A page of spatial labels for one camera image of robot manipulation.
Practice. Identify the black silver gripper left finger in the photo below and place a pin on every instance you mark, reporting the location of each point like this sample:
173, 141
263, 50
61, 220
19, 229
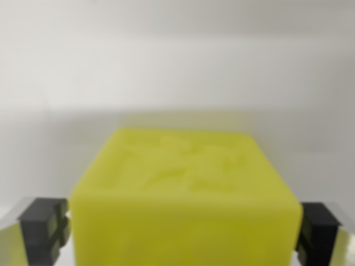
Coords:
38, 230

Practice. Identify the black silver gripper right finger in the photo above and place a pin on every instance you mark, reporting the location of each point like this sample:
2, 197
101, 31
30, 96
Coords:
321, 232

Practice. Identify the yellow embossed cube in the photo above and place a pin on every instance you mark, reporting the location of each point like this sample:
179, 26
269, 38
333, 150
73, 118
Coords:
183, 199

